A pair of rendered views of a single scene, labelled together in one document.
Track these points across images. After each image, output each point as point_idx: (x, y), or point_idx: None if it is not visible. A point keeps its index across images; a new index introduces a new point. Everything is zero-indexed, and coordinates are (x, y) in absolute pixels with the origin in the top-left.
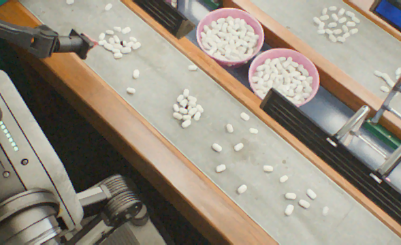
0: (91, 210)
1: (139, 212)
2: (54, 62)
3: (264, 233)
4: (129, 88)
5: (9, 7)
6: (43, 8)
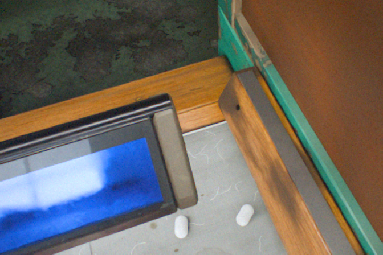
0: None
1: None
2: (4, 128)
3: None
4: None
5: (216, 84)
6: (194, 160)
